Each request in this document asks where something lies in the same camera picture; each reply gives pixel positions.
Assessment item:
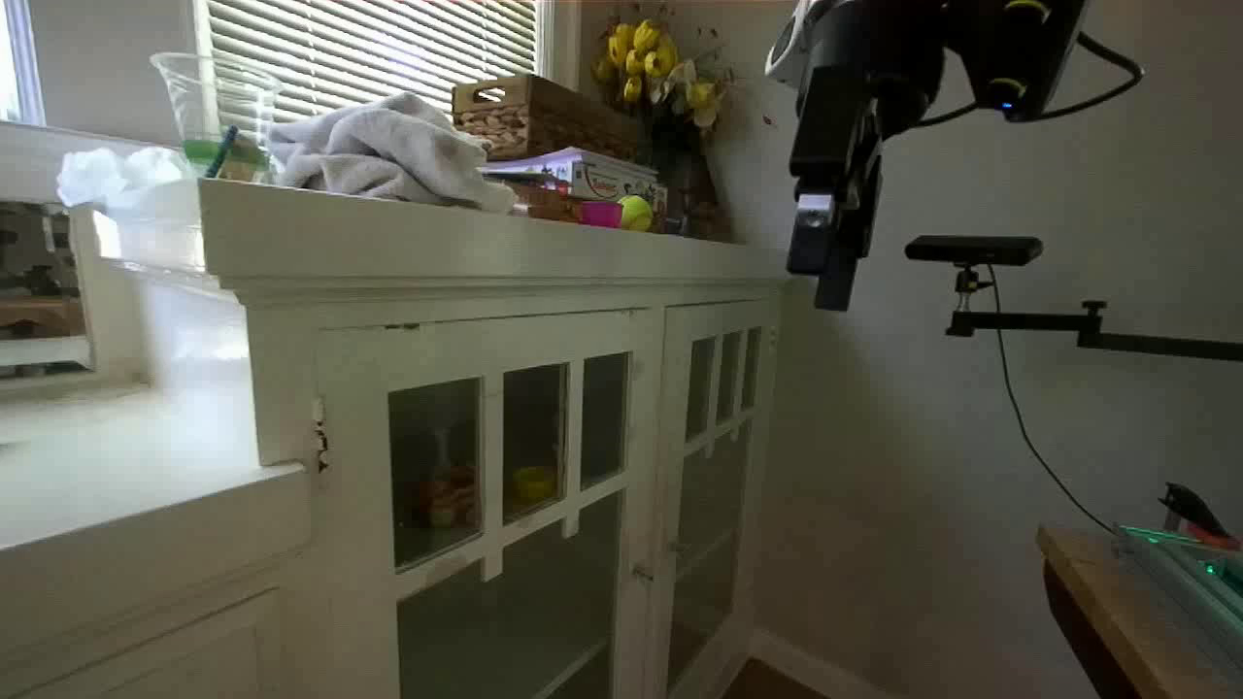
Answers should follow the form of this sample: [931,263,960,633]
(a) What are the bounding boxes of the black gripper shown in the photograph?
[782,0,963,313]

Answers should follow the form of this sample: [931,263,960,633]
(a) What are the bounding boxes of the white glass-paned cabinet door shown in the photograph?
[654,303,782,699]
[310,307,663,699]

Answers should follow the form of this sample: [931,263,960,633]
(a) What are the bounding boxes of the white wooden cabinet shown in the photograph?
[189,175,794,699]

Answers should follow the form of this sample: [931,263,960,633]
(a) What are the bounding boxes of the metal door hinge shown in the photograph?
[308,400,333,479]

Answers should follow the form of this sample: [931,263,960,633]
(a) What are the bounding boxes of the yellow-green tennis ball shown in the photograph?
[619,190,659,235]

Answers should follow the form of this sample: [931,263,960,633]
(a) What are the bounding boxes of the yellow flower bouquet in vase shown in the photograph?
[589,10,733,244]

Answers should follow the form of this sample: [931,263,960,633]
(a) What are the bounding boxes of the brown cardboard box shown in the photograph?
[502,178,625,224]

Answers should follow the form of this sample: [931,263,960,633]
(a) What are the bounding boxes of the brown wicker basket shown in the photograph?
[447,71,654,167]

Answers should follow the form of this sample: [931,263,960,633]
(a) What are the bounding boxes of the yellow toy cup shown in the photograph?
[504,463,565,507]

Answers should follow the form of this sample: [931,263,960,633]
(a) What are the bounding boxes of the black and red clamp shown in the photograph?
[1159,479,1235,538]

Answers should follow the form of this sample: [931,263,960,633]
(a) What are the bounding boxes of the grey crumpled towel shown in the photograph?
[265,90,521,216]

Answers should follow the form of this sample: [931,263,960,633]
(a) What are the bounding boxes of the wooden table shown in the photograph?
[1033,520,1243,699]

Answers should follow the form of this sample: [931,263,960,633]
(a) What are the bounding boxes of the orange toy truck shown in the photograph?
[418,470,482,532]

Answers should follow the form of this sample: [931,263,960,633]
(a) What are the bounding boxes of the white window blinds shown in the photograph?
[206,0,546,133]

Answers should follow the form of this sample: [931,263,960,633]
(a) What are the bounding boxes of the clear plastic cup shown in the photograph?
[148,48,285,182]

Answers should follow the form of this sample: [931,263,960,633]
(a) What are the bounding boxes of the white crumpled plastic bag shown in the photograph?
[54,143,199,216]

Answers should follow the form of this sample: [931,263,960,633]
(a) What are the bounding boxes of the white low side counter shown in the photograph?
[0,360,321,699]

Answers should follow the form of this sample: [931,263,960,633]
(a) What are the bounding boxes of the black bar-shaped camera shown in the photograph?
[901,233,1044,270]

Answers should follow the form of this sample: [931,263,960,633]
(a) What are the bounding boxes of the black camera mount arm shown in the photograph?
[944,263,1243,365]

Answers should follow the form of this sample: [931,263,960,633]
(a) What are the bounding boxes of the thin black camera cable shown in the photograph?
[985,270,1127,537]

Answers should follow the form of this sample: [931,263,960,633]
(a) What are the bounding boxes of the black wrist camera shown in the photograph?
[963,0,1093,129]

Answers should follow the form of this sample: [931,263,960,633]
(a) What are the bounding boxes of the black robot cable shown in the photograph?
[904,30,1146,133]

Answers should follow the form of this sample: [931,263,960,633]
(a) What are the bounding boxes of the aluminium rail with green light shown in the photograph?
[1116,520,1243,651]

